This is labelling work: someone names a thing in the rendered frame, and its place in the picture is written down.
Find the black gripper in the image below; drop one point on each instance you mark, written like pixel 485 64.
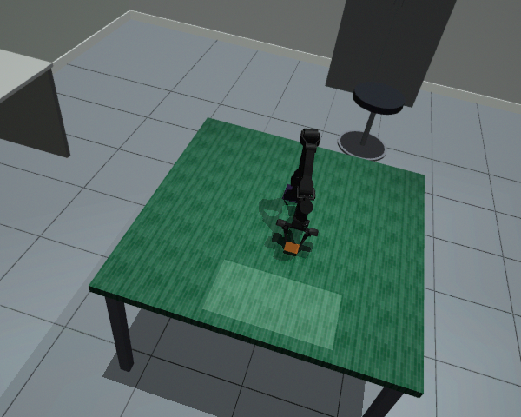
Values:
pixel 285 226

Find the orange block with dark square mark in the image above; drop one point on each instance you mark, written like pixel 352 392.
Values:
pixel 292 247

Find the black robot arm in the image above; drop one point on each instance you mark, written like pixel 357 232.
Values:
pixel 302 178

